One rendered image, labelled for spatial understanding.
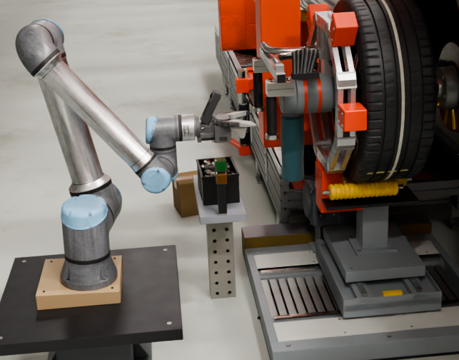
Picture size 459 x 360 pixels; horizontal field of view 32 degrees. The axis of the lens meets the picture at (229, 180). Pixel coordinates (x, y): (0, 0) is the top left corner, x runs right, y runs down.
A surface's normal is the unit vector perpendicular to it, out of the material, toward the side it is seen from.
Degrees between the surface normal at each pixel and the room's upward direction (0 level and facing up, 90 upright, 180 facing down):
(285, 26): 90
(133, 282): 0
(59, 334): 0
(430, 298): 90
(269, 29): 90
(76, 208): 4
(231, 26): 90
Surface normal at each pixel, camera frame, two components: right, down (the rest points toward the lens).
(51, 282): -0.01, -0.94
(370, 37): 0.04, -0.42
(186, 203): 0.31, 0.33
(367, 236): 0.10, 0.36
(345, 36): 0.11, 0.83
